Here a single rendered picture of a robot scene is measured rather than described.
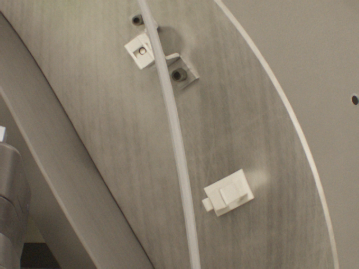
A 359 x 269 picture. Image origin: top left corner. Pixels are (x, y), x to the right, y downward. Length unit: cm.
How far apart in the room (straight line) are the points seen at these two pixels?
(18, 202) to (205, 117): 13
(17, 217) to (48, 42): 15
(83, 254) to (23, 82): 10
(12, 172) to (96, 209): 13
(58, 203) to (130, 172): 5
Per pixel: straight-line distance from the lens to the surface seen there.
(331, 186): 102
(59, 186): 104
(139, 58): 103
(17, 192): 95
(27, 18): 109
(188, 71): 104
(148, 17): 101
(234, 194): 103
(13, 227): 95
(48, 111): 107
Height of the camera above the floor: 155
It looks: 10 degrees down
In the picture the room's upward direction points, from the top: 6 degrees counter-clockwise
